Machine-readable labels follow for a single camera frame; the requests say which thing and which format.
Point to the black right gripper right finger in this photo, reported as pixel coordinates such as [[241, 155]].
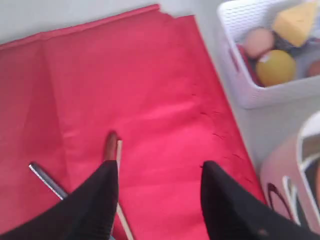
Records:
[[232, 213]]

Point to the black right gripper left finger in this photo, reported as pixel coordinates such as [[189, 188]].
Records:
[[88, 213]]

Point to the stainless steel knife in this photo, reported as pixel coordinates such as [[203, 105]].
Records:
[[48, 180]]

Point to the yellow lemon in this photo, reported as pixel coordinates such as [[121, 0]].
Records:
[[275, 67]]

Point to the brown egg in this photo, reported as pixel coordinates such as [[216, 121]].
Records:
[[258, 41]]

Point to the yellow cheese wedge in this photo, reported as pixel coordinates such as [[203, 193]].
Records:
[[295, 24]]

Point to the red sausage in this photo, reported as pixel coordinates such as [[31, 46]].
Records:
[[249, 65]]

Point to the cream plastic bin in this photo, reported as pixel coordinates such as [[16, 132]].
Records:
[[290, 176]]

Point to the red table cloth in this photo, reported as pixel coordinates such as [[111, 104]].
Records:
[[144, 74]]

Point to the white perforated plastic basket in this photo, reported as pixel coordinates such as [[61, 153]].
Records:
[[236, 18]]

